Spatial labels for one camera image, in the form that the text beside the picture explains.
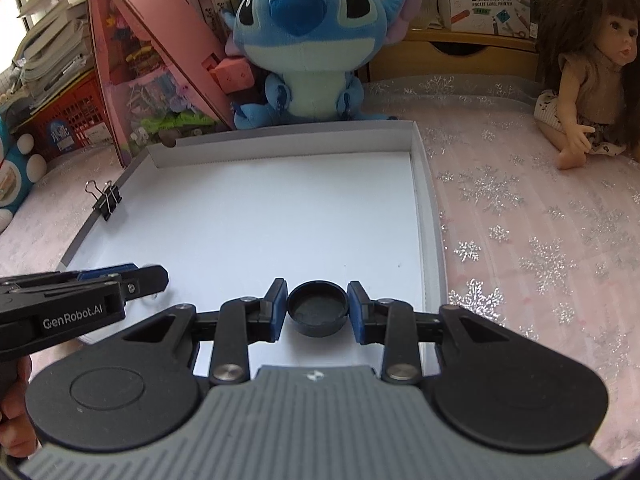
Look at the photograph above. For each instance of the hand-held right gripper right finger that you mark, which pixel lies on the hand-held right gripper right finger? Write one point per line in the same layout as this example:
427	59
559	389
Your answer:
357	315

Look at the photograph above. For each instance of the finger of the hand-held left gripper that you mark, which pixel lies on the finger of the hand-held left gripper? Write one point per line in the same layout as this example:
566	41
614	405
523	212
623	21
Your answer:
147	280
107	272

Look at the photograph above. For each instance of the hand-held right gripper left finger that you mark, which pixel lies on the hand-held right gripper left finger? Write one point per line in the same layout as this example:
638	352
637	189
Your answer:
277	312

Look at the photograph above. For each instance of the black round cap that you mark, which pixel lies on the black round cap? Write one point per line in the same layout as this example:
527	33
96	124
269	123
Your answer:
317	310

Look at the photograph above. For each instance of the white cardboard tray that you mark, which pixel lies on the white cardboard tray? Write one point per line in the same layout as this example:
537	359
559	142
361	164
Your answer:
275	210

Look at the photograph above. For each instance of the person's left hand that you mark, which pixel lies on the person's left hand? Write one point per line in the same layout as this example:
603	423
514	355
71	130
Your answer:
12	425

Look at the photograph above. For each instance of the black binder clip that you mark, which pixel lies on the black binder clip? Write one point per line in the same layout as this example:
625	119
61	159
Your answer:
107	203

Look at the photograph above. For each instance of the blue robot cat plush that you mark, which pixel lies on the blue robot cat plush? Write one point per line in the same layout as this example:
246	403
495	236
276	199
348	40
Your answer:
20	170

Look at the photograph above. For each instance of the red plastic crate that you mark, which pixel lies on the red plastic crate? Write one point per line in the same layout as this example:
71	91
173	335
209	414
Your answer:
65	110

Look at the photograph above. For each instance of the pink snowflake tablecloth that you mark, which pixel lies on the pink snowflake tablecloth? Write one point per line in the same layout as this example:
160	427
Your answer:
525	260

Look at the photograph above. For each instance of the stack of books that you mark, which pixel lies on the stack of books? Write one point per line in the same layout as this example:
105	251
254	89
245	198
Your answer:
50	45

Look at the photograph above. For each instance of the blue alien plush toy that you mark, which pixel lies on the blue alien plush toy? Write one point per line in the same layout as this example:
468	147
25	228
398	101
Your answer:
305	60

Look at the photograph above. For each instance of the wooden drawer box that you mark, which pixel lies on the wooden drawer box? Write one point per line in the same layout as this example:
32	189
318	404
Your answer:
415	60

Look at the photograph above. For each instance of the pink triangular toy house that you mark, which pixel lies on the pink triangular toy house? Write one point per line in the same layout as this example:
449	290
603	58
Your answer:
145	5

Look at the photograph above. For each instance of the window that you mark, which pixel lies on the window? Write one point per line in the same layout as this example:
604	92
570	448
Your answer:
10	10

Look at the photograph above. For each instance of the brown-haired doll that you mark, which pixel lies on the brown-haired doll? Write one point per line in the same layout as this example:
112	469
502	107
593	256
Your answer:
595	85

